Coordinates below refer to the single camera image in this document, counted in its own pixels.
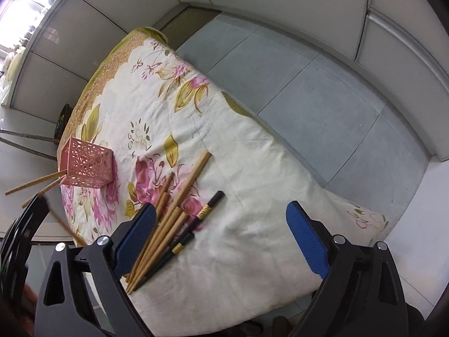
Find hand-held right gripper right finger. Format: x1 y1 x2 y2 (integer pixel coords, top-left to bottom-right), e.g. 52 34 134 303
286 200 409 337

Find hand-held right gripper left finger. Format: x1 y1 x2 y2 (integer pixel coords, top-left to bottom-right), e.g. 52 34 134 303
34 203 158 337

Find wooden chopstick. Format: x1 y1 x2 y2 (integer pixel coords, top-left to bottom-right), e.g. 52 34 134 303
154 172 176 220
124 205 184 288
125 211 192 295
5 169 68 196
21 178 65 209
124 150 213 285
51 211 88 247

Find black chopstick with gold band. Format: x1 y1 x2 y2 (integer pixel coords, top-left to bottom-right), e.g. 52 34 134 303
142 232 195 281
175 190 225 239

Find pink perforated utensil holder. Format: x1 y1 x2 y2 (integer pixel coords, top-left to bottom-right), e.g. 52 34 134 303
58 137 116 188

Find floral printed cloth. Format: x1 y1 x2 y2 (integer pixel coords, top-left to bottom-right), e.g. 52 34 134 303
56 26 391 337

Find black ribbed object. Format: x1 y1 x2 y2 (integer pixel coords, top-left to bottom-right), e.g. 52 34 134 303
0 193 50 324

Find black trash bin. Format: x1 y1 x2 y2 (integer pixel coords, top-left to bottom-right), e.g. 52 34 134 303
54 103 73 143

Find olive floor mat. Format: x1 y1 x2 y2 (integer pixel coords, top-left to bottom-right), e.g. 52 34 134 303
154 5 222 51

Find white kitchen cabinets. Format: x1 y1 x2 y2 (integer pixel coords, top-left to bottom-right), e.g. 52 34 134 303
9 0 449 164

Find kitchen window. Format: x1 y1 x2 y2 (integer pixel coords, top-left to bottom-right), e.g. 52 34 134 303
0 0 83 48

